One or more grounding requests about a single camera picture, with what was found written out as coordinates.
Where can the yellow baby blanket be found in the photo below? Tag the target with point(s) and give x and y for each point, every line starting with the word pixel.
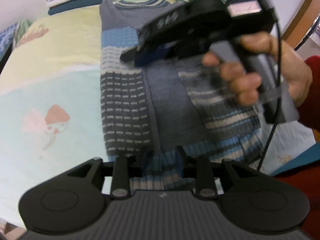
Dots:
pixel 51 104

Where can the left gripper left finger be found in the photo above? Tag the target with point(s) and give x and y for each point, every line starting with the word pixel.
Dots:
pixel 125 167

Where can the grey knit sweater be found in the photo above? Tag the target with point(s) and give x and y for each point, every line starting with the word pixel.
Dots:
pixel 150 111

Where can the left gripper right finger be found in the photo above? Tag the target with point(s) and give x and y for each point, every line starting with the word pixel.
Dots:
pixel 200 169

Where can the blue patterned cloth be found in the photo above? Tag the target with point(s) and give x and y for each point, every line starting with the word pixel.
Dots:
pixel 9 37

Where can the person right hand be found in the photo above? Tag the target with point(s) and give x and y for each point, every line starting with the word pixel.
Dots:
pixel 245 86

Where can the red sleeve forearm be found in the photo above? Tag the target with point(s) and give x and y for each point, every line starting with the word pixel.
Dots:
pixel 302 172

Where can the blue folded garment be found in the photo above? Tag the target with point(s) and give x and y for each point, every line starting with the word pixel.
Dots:
pixel 73 4

